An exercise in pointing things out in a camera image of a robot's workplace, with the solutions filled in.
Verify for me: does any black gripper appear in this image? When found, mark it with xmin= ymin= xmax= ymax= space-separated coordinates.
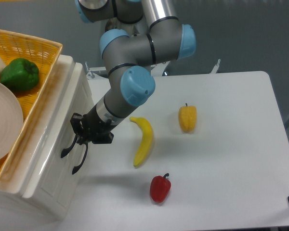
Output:
xmin=70 ymin=103 xmax=122 ymax=145

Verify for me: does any white top drawer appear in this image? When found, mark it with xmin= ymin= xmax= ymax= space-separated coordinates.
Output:
xmin=23 ymin=63 xmax=93 ymax=199

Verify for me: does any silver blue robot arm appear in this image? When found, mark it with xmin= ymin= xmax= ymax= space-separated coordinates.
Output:
xmin=71 ymin=0 xmax=196 ymax=144

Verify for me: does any white drawer cabinet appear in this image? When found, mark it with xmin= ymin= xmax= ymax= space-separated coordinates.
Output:
xmin=0 ymin=55 xmax=93 ymax=219

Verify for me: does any pink plate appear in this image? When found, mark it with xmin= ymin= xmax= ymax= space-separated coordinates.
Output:
xmin=0 ymin=83 xmax=23 ymax=159

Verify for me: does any yellow banana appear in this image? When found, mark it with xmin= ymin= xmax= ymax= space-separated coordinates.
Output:
xmin=130 ymin=116 xmax=154 ymax=167

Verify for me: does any green bell pepper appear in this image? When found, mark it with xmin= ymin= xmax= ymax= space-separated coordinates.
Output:
xmin=0 ymin=58 xmax=39 ymax=92

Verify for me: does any yellow woven basket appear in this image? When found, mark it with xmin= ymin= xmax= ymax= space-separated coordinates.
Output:
xmin=0 ymin=29 xmax=63 ymax=180

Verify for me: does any red bell pepper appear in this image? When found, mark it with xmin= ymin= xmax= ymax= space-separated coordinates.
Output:
xmin=150 ymin=173 xmax=171 ymax=203

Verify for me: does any yellow bell pepper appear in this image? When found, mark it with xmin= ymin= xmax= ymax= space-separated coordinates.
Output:
xmin=178 ymin=103 xmax=197 ymax=133

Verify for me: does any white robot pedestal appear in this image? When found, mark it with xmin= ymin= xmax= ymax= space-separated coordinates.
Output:
xmin=84 ymin=13 xmax=171 ymax=79

